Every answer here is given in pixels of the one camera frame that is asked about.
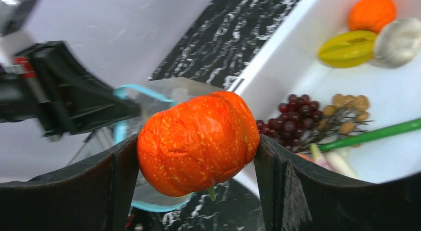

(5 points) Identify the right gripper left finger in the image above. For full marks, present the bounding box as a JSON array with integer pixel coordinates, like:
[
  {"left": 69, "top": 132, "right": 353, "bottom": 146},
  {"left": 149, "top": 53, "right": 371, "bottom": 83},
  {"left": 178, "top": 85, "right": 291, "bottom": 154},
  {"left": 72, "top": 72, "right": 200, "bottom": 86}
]
[{"left": 0, "top": 135, "right": 139, "bottom": 231}]

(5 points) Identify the orange peach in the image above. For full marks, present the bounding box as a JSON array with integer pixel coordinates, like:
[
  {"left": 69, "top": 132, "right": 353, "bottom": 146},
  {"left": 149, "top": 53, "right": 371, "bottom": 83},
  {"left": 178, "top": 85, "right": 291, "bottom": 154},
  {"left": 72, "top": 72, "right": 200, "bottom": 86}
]
[{"left": 296, "top": 154, "right": 314, "bottom": 162}]

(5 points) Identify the clear zip top bag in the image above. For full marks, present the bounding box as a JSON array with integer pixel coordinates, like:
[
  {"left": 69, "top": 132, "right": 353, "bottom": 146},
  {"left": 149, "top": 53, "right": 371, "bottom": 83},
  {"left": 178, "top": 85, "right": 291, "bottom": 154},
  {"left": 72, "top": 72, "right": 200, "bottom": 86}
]
[{"left": 69, "top": 77, "right": 220, "bottom": 213}]

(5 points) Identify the brown longan cluster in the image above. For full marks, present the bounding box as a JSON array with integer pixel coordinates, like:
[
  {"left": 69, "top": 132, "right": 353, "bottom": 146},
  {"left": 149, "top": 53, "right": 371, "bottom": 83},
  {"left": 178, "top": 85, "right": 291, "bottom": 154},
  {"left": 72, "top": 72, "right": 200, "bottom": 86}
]
[{"left": 316, "top": 93, "right": 372, "bottom": 145}]

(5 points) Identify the white mushroom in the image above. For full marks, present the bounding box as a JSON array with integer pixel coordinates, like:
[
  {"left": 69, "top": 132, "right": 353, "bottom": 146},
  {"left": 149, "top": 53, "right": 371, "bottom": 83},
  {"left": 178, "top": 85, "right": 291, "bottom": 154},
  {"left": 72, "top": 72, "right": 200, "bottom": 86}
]
[{"left": 373, "top": 18, "right": 421, "bottom": 68}]

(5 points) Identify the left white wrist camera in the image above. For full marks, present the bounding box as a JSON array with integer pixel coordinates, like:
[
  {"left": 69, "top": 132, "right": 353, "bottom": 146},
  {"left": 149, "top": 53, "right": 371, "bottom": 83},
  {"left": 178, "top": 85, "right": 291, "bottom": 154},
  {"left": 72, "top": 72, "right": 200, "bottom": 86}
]
[{"left": 0, "top": 0, "right": 39, "bottom": 37}]

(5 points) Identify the green onion stalk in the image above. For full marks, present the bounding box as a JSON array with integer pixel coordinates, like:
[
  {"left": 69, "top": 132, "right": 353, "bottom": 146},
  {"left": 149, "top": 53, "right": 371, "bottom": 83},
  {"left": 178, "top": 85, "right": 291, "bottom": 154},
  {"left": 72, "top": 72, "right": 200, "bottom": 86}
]
[{"left": 309, "top": 118, "right": 421, "bottom": 178}]

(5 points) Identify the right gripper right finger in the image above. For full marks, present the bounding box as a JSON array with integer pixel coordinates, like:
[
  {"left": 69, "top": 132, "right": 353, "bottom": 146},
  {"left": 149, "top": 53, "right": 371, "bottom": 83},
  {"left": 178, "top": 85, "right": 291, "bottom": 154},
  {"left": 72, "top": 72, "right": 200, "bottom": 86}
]
[{"left": 254, "top": 135, "right": 421, "bottom": 231}]

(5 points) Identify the dark red grape bunch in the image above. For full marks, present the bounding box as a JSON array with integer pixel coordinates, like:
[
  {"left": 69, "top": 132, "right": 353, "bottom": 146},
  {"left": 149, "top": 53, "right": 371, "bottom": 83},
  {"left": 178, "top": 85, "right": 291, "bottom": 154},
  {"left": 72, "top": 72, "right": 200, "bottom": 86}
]
[{"left": 256, "top": 94, "right": 323, "bottom": 152}]

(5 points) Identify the orange tangerine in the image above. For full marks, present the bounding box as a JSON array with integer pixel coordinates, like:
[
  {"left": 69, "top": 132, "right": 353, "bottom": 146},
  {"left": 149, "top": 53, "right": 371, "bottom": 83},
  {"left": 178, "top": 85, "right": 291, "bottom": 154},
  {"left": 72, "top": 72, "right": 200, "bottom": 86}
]
[{"left": 348, "top": 0, "right": 397, "bottom": 34}]

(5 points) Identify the yellow green starfruit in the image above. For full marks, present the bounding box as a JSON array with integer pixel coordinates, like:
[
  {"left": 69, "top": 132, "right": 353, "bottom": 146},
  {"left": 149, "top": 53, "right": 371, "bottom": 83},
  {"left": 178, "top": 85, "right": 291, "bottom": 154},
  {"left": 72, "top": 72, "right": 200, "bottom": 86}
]
[{"left": 318, "top": 30, "right": 377, "bottom": 69}]

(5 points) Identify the small orange pumpkin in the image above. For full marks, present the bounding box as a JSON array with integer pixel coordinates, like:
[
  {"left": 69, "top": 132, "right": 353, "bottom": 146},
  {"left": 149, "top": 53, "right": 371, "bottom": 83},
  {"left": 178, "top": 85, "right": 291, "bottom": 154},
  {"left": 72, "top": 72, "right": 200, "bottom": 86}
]
[{"left": 137, "top": 91, "right": 260, "bottom": 197}]

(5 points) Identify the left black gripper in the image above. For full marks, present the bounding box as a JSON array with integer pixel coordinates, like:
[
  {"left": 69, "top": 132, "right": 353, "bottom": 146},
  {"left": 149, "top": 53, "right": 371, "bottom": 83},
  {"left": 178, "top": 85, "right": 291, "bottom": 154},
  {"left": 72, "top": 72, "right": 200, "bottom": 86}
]
[{"left": 0, "top": 41, "right": 141, "bottom": 137}]

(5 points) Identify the white plastic bin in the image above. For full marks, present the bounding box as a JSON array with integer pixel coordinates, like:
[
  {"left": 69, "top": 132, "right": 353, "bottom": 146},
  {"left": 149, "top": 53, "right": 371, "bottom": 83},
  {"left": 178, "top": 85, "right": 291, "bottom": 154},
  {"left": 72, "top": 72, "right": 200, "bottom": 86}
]
[{"left": 229, "top": 0, "right": 421, "bottom": 183}]

